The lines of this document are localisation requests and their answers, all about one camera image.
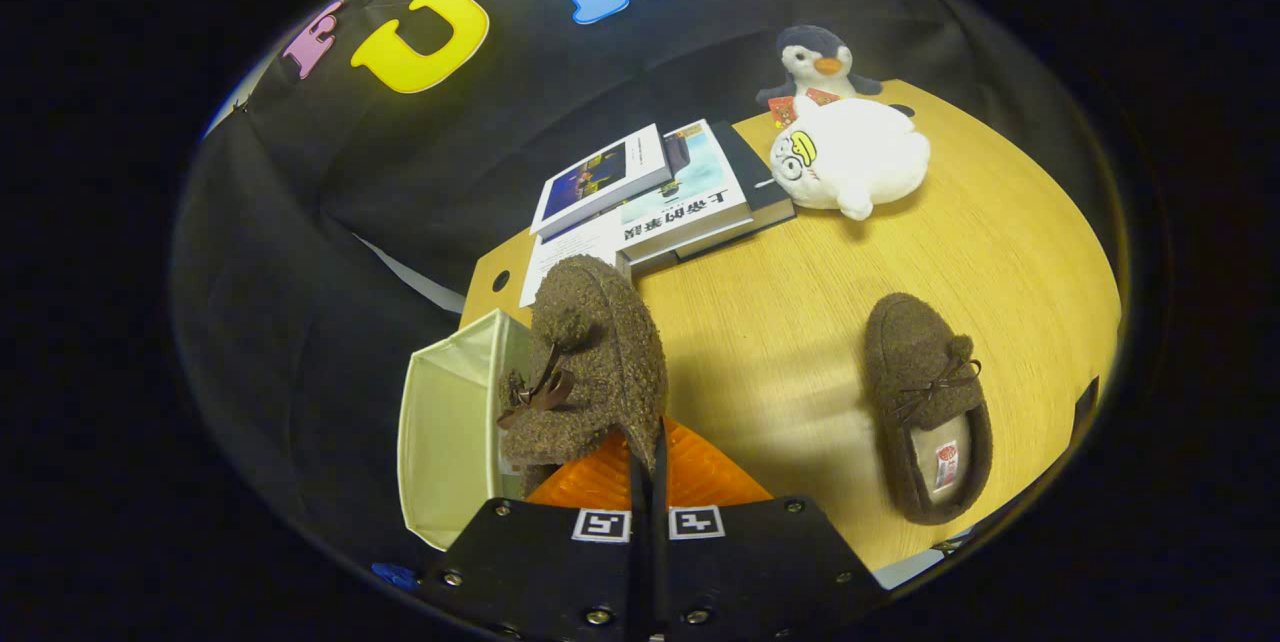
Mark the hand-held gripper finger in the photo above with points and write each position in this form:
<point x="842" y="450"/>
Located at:
<point x="665" y="572"/>
<point x="640" y="572"/>

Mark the brown fuzzy shoe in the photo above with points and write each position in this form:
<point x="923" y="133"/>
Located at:
<point x="915" y="352"/>
<point x="600" y="342"/>

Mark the green fabric storage box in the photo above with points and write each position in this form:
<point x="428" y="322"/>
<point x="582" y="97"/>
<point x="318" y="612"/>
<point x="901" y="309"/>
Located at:
<point x="450" y="422"/>

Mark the small blue object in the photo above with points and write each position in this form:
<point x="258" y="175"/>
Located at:
<point x="395" y="575"/>

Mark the white book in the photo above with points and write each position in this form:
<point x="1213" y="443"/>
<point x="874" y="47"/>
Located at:
<point x="570" y="247"/>

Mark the small blue cover book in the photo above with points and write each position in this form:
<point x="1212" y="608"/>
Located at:
<point x="600" y="177"/>

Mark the dark furniture piece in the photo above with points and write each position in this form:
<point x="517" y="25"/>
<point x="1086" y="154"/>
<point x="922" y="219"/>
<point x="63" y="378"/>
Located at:
<point x="1085" y="412"/>

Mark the white plush toy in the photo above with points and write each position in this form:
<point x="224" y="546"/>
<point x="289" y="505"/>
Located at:
<point x="860" y="157"/>

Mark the penguin plush toy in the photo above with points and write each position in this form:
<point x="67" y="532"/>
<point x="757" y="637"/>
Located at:
<point x="815" y="47"/>

